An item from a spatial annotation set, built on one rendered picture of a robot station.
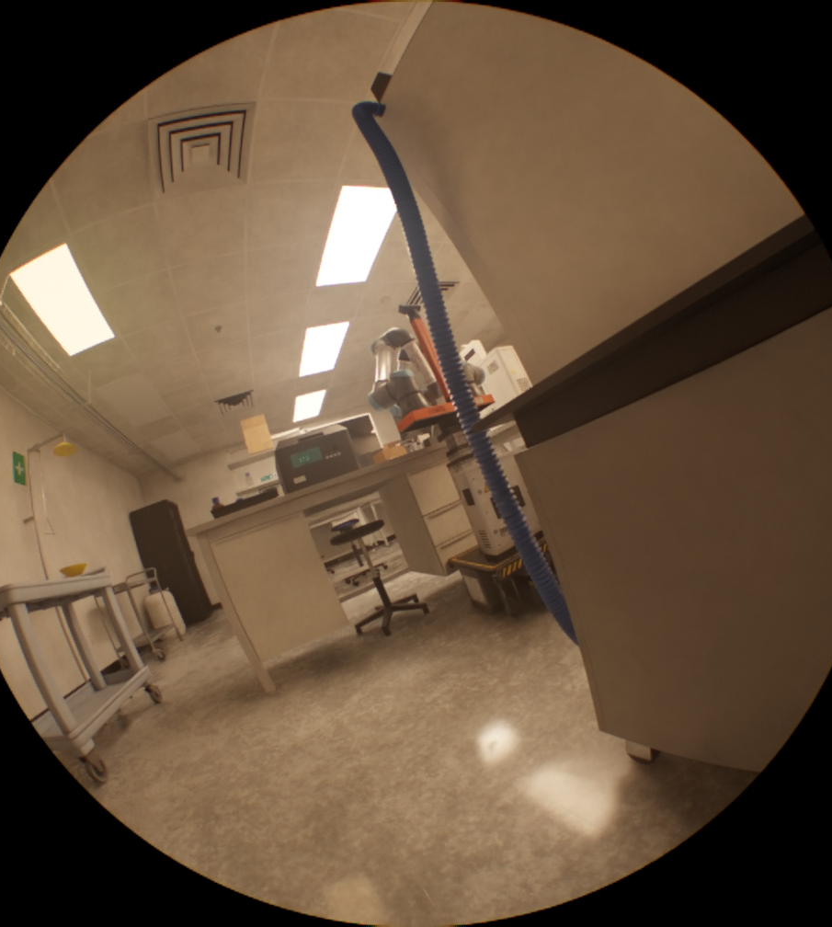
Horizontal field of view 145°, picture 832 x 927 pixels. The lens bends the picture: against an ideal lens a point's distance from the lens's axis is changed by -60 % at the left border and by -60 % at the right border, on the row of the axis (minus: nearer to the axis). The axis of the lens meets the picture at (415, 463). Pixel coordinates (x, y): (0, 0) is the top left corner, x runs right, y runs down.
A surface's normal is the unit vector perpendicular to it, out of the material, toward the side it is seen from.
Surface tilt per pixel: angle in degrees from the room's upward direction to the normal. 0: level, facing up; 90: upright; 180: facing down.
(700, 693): 90
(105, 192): 180
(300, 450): 90
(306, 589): 90
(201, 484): 90
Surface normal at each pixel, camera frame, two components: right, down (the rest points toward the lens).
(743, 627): -0.84, 0.30
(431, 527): 0.38, -0.24
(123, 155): 0.37, 0.92
